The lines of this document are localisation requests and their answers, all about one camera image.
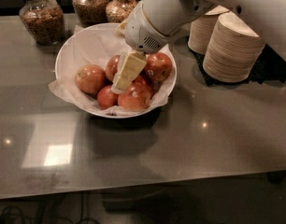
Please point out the glass jar brown cereal left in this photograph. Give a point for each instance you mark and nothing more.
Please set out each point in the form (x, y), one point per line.
(44, 20)

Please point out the red apple with sticker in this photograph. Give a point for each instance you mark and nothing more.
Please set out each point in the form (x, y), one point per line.
(158, 67)

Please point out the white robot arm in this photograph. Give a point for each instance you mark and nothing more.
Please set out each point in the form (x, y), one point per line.
(153, 22)

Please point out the white bowl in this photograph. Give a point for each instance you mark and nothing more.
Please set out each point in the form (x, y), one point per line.
(87, 44)

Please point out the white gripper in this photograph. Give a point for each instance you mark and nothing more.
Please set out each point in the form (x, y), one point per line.
(139, 32)

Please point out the stack paper bowls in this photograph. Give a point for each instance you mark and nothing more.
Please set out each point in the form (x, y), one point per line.
(202, 29)
(232, 49)

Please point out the white paper bowl liner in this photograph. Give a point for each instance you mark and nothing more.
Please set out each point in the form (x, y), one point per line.
(93, 47)

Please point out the back stack paper bowls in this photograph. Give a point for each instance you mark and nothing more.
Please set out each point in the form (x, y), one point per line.
(202, 29)

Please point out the glass jar colourful cereal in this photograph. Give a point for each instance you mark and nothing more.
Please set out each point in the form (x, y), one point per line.
(119, 10)

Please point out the front stack paper bowls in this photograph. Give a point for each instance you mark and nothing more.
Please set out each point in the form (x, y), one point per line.
(232, 49)

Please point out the glass jar dark cereal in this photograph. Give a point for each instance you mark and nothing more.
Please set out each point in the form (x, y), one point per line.
(90, 12)

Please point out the black mat under bowls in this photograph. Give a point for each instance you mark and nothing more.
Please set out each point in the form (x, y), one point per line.
(268, 67)

